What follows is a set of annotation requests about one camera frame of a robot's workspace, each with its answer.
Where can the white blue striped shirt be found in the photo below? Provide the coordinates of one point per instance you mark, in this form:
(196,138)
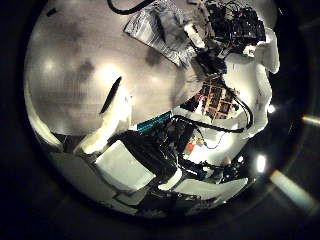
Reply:
(153,30)

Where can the wooden cubby shelf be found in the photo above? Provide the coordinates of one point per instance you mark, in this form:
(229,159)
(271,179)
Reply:
(216,100)

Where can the black tape strip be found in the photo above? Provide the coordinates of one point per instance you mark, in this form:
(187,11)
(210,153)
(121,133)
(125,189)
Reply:
(51,12)

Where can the teal panel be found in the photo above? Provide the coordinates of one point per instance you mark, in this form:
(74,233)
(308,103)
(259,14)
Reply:
(153,122)

